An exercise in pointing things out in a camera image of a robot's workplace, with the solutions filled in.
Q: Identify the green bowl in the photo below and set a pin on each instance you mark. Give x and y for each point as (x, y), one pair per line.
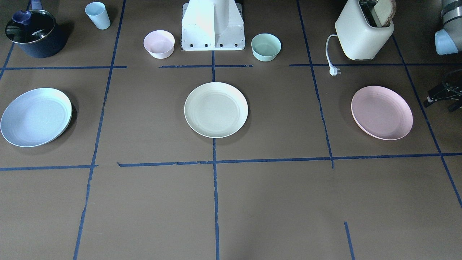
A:
(265, 47)

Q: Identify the blue plate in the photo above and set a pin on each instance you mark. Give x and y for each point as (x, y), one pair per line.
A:
(36, 117)

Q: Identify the light blue cup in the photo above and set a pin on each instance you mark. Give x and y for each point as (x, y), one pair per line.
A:
(97, 13)

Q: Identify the bread slice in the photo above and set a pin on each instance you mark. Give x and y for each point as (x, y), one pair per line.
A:
(383, 12)

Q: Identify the pink plate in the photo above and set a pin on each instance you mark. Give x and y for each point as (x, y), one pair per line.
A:
(381, 113)

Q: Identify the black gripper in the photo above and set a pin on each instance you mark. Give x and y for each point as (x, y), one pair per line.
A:
(446, 95)

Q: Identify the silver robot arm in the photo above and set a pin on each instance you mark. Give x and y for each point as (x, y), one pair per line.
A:
(448, 41)

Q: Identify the pink bowl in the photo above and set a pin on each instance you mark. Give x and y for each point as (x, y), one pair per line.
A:
(159, 44)

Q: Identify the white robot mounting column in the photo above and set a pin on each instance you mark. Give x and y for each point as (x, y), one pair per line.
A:
(212, 25)

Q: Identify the cream plate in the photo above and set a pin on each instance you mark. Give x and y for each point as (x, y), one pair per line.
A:
(216, 110)

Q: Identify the dark blue saucepan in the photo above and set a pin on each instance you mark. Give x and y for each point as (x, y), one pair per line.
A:
(36, 31)

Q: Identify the cream toaster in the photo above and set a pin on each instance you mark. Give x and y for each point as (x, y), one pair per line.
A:
(360, 38)

